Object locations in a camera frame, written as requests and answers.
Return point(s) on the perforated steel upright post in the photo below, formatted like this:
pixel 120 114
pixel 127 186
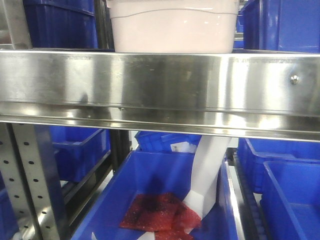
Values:
pixel 31 178

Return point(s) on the blue bin far right rear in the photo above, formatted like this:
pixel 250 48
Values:
pixel 253 152

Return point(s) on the blue bin upper left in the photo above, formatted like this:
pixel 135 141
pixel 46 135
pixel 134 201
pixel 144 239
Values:
pixel 61 23

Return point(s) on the blue bin lower right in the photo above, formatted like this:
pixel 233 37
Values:
pixel 291 200

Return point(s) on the red mesh bag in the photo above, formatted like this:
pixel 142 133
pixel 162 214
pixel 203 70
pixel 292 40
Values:
pixel 165 215

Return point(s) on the blue bin lower middle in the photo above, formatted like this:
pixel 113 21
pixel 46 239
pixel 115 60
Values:
pixel 156 173

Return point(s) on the blue bin lower left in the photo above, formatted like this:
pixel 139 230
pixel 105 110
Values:
pixel 78 149

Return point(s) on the blue bin behind middle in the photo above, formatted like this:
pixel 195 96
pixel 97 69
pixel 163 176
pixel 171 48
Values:
pixel 167 142

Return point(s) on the large blue bin upper right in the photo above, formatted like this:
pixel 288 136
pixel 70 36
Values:
pixel 282 25

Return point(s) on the stainless steel shelf front rail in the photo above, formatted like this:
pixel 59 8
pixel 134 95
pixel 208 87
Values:
pixel 246 93

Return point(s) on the pale pink plastic bin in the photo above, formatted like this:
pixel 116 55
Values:
pixel 173 26

